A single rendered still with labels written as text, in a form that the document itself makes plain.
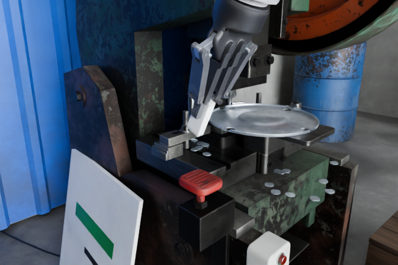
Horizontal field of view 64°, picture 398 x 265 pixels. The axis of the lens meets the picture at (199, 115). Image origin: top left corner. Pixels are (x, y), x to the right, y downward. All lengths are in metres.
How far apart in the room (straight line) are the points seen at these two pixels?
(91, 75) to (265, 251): 0.70
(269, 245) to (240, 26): 0.41
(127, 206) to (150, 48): 0.45
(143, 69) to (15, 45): 0.93
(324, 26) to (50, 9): 1.30
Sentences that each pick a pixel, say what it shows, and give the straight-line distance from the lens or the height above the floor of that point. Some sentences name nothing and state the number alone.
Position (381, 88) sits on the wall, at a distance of 4.22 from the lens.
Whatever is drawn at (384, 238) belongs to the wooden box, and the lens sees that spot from 1.28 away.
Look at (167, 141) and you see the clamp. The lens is 0.80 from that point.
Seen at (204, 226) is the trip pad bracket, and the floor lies 0.68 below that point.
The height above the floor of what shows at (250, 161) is 0.69.
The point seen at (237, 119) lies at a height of 0.78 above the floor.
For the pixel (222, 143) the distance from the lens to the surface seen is 0.86.
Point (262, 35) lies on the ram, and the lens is 0.90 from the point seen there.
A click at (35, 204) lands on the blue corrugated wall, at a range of 2.01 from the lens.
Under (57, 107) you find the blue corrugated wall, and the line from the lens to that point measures 1.88.
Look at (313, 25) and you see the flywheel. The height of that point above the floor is 1.02.
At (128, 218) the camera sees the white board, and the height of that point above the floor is 0.52.
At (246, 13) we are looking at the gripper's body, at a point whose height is 1.04.
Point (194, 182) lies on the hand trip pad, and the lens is 0.57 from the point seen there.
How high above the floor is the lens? 1.03
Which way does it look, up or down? 16 degrees down
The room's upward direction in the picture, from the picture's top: straight up
